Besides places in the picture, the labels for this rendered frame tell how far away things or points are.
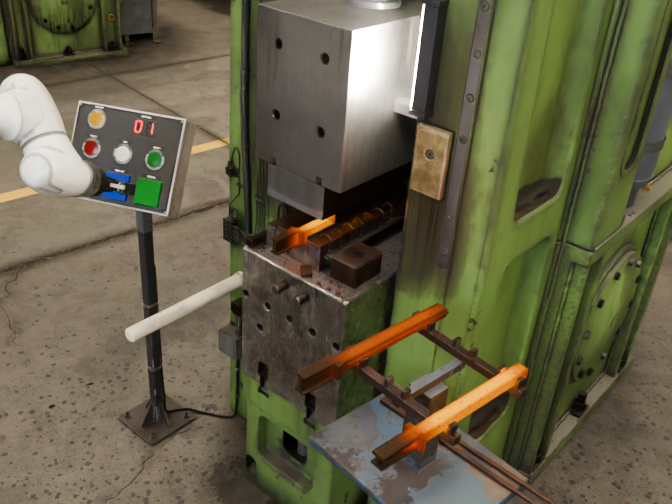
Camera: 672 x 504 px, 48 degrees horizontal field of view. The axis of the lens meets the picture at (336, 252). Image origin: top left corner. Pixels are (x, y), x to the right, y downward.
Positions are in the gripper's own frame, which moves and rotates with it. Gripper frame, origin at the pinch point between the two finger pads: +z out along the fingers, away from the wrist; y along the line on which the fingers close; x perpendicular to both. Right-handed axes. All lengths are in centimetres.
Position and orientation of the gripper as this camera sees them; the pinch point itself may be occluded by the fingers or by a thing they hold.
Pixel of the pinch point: (126, 188)
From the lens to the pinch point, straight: 207.8
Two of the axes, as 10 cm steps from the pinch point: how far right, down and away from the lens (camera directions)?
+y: 9.6, 2.0, -2.0
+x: 1.9, -9.8, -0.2
